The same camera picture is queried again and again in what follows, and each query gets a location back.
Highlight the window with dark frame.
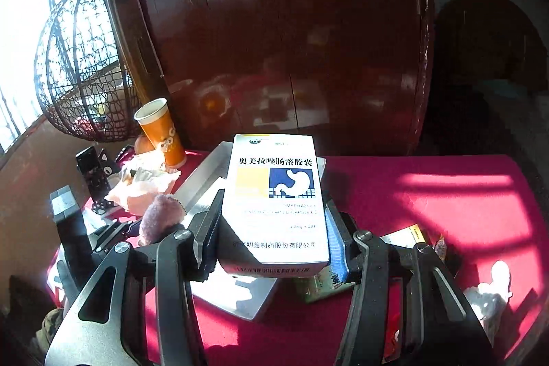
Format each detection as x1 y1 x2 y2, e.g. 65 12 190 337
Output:
0 0 123 156

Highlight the black wire hanging chair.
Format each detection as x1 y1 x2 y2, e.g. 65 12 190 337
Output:
33 0 143 144

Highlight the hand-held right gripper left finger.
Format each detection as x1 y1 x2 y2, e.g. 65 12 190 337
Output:
45 188 226 366

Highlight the white blue medicine box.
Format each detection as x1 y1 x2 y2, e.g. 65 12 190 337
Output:
217 133 332 276

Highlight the pinkish purple plush toy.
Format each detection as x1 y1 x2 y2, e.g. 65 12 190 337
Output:
139 193 186 244

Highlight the white cardboard tray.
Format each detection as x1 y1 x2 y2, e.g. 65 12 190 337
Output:
174 141 327 321

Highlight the red tablecloth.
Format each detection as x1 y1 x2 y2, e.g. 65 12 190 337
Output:
47 149 549 366

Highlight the white yellow packet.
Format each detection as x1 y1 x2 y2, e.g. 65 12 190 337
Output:
381 224 430 252

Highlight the red-brown wooden cabinet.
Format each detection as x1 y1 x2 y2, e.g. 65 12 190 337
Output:
126 0 437 157

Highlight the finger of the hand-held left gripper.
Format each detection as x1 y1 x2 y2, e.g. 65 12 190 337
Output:
88 219 143 249

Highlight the orange fruit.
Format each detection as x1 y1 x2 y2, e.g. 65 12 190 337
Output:
135 134 156 155

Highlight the black paw print item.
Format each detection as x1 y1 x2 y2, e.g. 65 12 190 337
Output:
91 198 117 216

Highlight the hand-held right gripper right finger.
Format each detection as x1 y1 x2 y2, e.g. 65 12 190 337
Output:
324 199 498 366

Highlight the dark arched wooden furniture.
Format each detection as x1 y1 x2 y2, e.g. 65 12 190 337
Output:
434 0 542 94

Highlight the orange paper cup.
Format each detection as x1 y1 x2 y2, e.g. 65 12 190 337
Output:
134 97 188 169

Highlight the pink plastic bag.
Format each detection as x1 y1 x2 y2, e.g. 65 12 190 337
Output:
105 151 182 216

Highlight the green printed packet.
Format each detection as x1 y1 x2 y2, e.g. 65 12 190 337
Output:
294 265 346 304

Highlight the black cat print box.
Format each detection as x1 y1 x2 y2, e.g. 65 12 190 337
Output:
76 145 119 200

